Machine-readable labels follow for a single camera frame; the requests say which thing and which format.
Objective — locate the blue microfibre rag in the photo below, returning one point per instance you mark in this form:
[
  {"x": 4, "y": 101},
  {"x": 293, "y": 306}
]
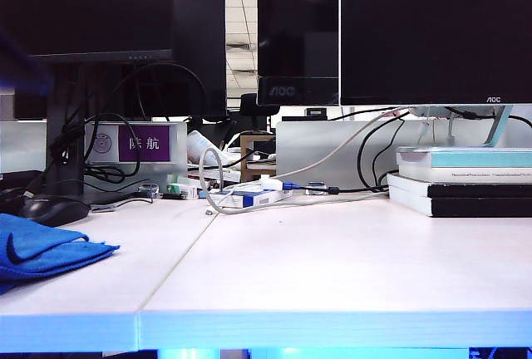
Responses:
[{"x": 41, "y": 251}]

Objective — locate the small black AOC monitor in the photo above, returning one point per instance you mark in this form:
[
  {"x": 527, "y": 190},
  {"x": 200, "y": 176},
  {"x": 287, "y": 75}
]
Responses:
[{"x": 297, "y": 35}]

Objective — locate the white book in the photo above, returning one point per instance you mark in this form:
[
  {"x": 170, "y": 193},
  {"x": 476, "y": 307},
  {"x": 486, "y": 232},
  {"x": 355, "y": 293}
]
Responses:
[{"x": 457, "y": 175}]

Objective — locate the blue VGA connector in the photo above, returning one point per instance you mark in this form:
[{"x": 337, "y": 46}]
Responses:
[{"x": 291, "y": 186}]

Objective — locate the grey partition panel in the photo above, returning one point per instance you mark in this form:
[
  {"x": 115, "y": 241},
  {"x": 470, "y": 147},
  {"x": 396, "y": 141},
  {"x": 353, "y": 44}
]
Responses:
[{"x": 316, "y": 151}]

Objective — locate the black monitor with black stand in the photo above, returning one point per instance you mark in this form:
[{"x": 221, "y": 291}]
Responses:
[{"x": 104, "y": 10}]

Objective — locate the white adapter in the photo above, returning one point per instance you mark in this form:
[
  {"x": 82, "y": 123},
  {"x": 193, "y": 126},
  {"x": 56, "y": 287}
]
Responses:
[{"x": 272, "y": 184}]

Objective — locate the purple name label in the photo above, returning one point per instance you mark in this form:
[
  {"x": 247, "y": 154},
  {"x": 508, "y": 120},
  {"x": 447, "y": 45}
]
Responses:
[{"x": 145, "y": 143}]

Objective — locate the black office chair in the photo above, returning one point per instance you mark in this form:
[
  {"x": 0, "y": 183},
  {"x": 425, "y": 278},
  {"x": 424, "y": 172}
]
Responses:
[{"x": 253, "y": 103}]

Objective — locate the green white small box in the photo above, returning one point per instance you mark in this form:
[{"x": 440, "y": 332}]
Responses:
[{"x": 183, "y": 190}]

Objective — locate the black Logitech mouse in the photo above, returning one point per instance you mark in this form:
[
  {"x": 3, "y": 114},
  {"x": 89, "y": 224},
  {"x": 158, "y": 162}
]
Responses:
[{"x": 54, "y": 209}]

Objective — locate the large AOC monitor silver stand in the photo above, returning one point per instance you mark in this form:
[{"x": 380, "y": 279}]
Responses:
[{"x": 436, "y": 30}]

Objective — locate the blue white box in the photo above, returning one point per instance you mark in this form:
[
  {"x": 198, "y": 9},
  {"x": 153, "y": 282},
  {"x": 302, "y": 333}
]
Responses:
[{"x": 253, "y": 200}]

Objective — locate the wooden box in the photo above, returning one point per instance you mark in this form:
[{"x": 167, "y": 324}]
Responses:
[{"x": 245, "y": 159}]

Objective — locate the white plastic bottle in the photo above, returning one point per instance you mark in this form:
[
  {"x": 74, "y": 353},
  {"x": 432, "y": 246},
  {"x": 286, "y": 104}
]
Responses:
[{"x": 199, "y": 145}]

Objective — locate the teal cover book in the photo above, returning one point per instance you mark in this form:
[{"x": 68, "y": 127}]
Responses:
[{"x": 478, "y": 158}]

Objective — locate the black monitor rear side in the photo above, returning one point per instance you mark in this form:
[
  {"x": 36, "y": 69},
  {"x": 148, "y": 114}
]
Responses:
[{"x": 199, "y": 43}]

